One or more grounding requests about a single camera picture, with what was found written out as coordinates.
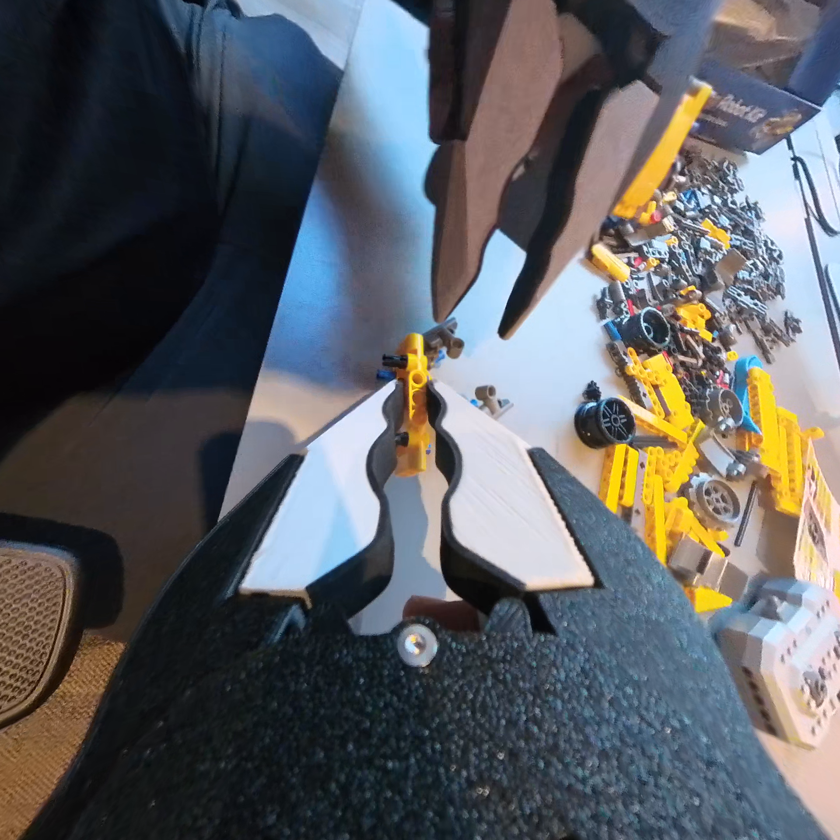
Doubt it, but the yellow beam frame with pins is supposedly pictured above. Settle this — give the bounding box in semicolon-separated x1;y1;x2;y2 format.
381;332;437;476

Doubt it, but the dark grey wheel rim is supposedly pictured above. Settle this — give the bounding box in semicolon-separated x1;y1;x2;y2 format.
699;387;746;431

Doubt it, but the grey desk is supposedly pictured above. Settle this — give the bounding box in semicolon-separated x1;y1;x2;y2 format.
218;0;840;840

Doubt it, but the grey angled brick block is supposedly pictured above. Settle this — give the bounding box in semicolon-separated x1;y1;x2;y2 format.
669;535;749;595

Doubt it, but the brown cardboard box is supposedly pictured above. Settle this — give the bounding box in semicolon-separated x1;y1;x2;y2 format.
712;0;818;89

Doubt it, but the black cable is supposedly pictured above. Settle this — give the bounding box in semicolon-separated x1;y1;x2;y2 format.
786;134;840;368

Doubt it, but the pile of building brick pieces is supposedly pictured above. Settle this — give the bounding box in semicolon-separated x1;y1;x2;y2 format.
574;147;828;611

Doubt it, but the black axle rod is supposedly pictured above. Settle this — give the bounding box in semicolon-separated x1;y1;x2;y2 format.
734;482;759;547

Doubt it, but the dark blue kit box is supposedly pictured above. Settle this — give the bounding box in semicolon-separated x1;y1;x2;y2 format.
689;59;824;156

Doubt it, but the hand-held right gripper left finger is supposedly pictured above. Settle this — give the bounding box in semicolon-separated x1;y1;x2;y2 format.
238;381;404;619

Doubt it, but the yellow rounded panel piece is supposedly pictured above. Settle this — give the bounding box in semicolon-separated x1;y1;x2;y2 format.
588;243;632;282

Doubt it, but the grey and yellow brick assembly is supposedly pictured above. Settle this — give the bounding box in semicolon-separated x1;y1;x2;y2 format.
423;319;514;419

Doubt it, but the grey battery box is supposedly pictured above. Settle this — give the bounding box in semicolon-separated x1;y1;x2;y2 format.
712;577;840;749

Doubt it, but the black deep wheel rim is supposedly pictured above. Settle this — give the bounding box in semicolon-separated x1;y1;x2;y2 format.
620;305;673;350

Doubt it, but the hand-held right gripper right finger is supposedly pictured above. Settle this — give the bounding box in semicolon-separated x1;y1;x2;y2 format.
425;379;597;618

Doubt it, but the light grey wheel rim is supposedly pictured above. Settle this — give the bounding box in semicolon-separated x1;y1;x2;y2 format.
689;478;742;526

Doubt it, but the black office chair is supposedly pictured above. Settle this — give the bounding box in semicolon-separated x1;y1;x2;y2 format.
0;512;126;732

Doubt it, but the yellow wedge piece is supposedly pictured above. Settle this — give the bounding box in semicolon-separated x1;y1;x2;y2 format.
682;584;735;614

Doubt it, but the blue curved panel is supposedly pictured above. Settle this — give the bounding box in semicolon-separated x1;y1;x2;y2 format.
734;354;765;434

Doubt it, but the black spoked wheel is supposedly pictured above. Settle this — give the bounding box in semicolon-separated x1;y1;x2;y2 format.
574;395;636;450

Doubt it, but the person's dark clothing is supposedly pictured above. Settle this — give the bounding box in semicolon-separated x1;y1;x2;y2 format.
0;0;345;460

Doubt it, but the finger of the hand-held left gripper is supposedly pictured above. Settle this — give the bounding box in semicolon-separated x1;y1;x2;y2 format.
497;0;719;340
424;0;567;324

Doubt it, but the instruction booklet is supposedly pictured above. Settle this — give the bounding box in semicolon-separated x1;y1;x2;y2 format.
794;440;840;592

